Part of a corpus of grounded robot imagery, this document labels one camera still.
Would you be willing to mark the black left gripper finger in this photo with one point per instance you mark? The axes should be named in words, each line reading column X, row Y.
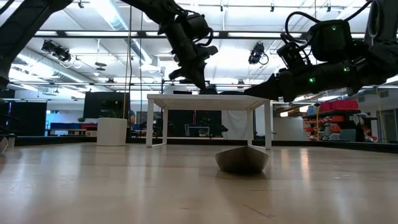
column 194, row 79
column 202, row 77

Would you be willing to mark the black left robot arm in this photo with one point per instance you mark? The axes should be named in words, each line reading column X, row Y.
column 18, row 31

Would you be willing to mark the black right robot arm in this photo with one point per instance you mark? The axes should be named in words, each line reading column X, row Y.
column 382, row 46

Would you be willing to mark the white perforated riser shelf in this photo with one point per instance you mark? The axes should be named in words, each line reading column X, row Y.
column 205, row 102

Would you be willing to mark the red storage bin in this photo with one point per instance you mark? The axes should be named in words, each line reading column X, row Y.
column 342, row 105

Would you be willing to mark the white hanging cloth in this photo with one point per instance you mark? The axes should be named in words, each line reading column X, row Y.
column 234, row 124

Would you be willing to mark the clear glass tank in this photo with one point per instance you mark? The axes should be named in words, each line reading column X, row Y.
column 199, row 130

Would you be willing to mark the storage rack with orange bins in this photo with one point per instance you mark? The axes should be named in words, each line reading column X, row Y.
column 335, row 128

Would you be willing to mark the black overhead light bar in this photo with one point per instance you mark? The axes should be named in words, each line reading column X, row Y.
column 242, row 35

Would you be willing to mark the small green plant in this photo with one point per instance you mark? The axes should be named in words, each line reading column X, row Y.
column 113, row 113

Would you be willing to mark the white plant pot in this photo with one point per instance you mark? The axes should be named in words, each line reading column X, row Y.
column 112, row 130

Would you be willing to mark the black display screen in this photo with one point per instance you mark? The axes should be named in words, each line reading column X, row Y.
column 93, row 105

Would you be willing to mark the dark partition panel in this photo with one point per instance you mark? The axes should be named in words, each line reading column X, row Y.
column 28, row 118

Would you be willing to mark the black aluminium table frame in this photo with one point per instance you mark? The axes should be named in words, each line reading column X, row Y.
column 342, row 145

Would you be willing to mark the black ceiling camera pair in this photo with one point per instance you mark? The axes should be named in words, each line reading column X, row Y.
column 62, row 54

